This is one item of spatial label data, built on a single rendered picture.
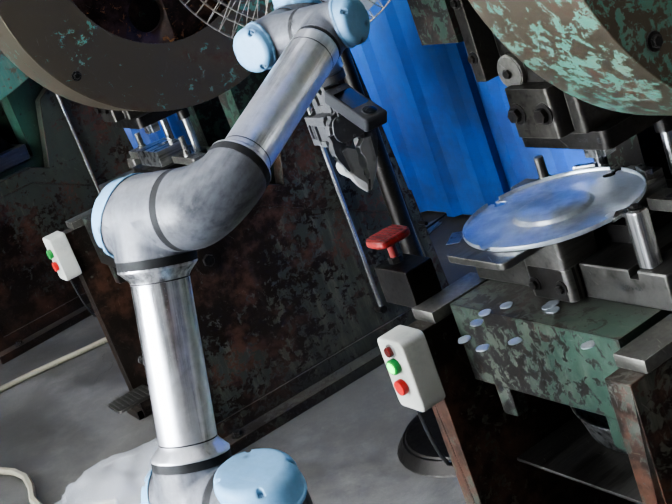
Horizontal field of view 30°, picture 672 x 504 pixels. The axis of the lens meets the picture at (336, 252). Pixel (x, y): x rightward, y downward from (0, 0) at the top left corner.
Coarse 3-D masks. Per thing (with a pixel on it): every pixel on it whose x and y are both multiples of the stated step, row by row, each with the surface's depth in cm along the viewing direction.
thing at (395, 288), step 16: (400, 256) 218; (416, 256) 218; (384, 272) 218; (400, 272) 214; (416, 272) 214; (432, 272) 215; (384, 288) 221; (400, 288) 216; (416, 288) 214; (432, 288) 216; (400, 304) 219; (416, 304) 214
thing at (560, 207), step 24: (600, 168) 202; (624, 168) 198; (528, 192) 205; (552, 192) 201; (576, 192) 195; (600, 192) 193; (624, 192) 190; (480, 216) 202; (504, 216) 198; (528, 216) 192; (552, 216) 189; (576, 216) 187; (600, 216) 184; (480, 240) 192; (504, 240) 188; (528, 240) 185; (552, 240) 180
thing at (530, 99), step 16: (512, 64) 190; (512, 80) 192; (528, 80) 191; (544, 80) 188; (512, 96) 191; (528, 96) 188; (544, 96) 185; (560, 96) 186; (512, 112) 191; (528, 112) 190; (544, 112) 186; (560, 112) 186; (576, 112) 186; (592, 112) 186; (608, 112) 188; (528, 128) 192; (544, 128) 188; (560, 128) 186; (576, 128) 187; (592, 128) 186
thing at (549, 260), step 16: (576, 240) 190; (592, 240) 192; (448, 256) 191; (464, 256) 188; (480, 256) 186; (496, 256) 184; (512, 256) 182; (528, 256) 183; (544, 256) 192; (560, 256) 189; (576, 256) 190; (528, 272) 197; (544, 272) 194; (560, 272) 191; (576, 272) 191; (544, 288) 196; (560, 288) 191; (576, 288) 191
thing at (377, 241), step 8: (392, 224) 220; (384, 232) 218; (392, 232) 217; (400, 232) 216; (408, 232) 216; (368, 240) 217; (376, 240) 216; (384, 240) 214; (392, 240) 215; (400, 240) 216; (376, 248) 215; (384, 248) 214; (392, 248) 218; (392, 256) 218
